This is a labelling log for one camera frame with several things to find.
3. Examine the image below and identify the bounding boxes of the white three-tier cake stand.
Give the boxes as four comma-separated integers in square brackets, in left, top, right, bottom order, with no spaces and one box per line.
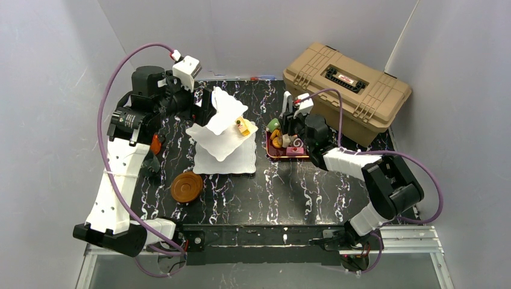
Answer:
[186,87,258,175]

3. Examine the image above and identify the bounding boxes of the yellow layered cake piece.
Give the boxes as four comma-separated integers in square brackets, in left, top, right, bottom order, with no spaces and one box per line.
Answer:
[235,116,251,137]

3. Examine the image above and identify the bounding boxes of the metal serving tongs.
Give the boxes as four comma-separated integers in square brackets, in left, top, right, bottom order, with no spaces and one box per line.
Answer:
[280,91,293,135]

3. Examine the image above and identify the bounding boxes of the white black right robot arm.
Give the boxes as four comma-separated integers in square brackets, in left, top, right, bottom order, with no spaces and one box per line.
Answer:
[282,113,424,242]

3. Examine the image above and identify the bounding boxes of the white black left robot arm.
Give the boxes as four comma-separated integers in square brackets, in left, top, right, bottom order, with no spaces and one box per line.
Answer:
[73,66,216,257]

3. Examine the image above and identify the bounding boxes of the chocolate swirl roll cake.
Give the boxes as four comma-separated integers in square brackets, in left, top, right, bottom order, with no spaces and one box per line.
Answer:
[290,135,304,148]

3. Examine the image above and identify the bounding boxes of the white coconut ball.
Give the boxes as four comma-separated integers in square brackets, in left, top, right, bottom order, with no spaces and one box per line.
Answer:
[281,134,292,148]

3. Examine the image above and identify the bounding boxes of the green swirl roll cake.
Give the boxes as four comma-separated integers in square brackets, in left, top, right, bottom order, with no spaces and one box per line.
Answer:
[266,118,280,133]

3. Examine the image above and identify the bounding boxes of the yellow decorated cake slice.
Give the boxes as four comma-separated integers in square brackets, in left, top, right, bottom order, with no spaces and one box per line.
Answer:
[270,129,282,140]

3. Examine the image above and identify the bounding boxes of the round sandwich biscuit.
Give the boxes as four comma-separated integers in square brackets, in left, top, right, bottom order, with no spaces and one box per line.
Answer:
[272,137,283,149]

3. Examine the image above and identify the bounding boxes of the pink rectangular cake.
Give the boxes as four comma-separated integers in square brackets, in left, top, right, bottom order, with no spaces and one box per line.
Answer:
[286,146,306,157]

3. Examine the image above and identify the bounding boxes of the red dessert tray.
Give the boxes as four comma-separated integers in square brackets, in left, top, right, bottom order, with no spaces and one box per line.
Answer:
[265,131,310,161]

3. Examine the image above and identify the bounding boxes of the orange plastic cup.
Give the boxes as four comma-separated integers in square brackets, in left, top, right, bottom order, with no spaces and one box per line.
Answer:
[150,134,166,155]

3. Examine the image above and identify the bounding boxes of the red blue screwdriver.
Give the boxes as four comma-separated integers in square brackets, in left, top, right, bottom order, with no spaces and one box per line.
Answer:
[249,75,276,81]

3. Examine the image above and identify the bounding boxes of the dark green cup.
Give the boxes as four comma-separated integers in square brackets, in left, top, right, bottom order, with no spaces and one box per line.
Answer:
[140,151,161,178]

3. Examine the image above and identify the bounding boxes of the brown round wooden lid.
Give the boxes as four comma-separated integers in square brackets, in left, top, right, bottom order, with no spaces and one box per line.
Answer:
[171,172,204,203]

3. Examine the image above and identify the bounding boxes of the tan plastic toolbox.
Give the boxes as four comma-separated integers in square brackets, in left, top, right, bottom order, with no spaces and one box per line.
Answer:
[283,43,412,147]

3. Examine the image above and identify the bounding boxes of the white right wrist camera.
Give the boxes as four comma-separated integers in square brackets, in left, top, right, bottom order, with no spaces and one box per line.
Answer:
[293,93,314,119]

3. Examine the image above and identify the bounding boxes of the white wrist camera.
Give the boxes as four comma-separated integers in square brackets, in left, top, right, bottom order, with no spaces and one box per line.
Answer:
[170,49,202,92]
[293,93,314,119]

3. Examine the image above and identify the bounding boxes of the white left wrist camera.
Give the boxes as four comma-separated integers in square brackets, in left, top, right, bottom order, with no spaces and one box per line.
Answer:
[170,49,202,92]

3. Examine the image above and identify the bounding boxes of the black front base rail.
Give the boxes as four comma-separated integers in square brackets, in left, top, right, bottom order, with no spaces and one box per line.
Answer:
[175,225,361,266]

